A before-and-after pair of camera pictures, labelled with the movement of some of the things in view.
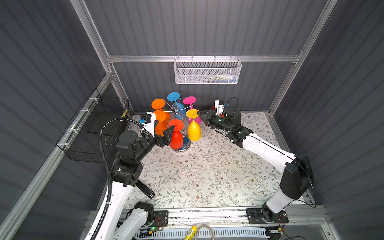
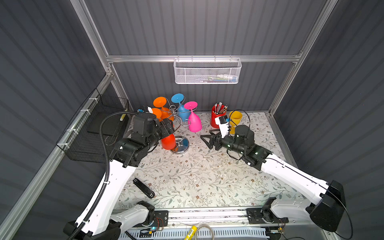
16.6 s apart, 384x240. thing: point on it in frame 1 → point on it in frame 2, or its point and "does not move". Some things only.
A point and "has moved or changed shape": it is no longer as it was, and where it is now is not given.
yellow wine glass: [194, 130] has moved or changed shape
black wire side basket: [81, 141] does not move
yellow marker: [191, 233] does not move
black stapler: [145, 189] does not move
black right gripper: [205, 121] → [212, 137]
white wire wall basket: [207, 71] does not move
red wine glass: [176, 138] has moved or changed shape
